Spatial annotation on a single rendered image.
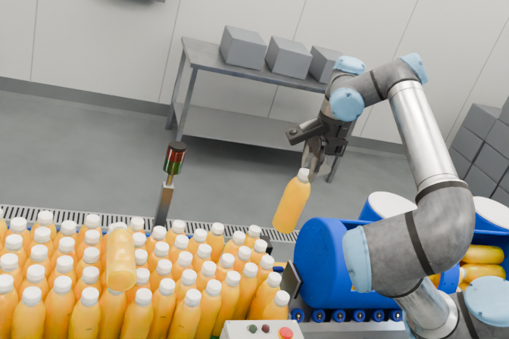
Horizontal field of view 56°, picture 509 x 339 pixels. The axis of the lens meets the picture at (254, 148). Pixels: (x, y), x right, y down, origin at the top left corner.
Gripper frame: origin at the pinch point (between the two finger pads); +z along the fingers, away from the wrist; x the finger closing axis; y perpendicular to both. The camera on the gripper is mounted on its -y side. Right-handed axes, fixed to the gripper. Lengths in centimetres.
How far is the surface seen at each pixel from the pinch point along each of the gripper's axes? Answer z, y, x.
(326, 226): 18.9, 11.6, -2.5
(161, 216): 43, -32, 30
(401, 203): 50, 80, 40
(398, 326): 51, 43, -20
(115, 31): 95, -30, 325
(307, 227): 27.8, 11.3, 6.3
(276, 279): 27.8, -6.5, -13.7
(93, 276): 23, -57, -12
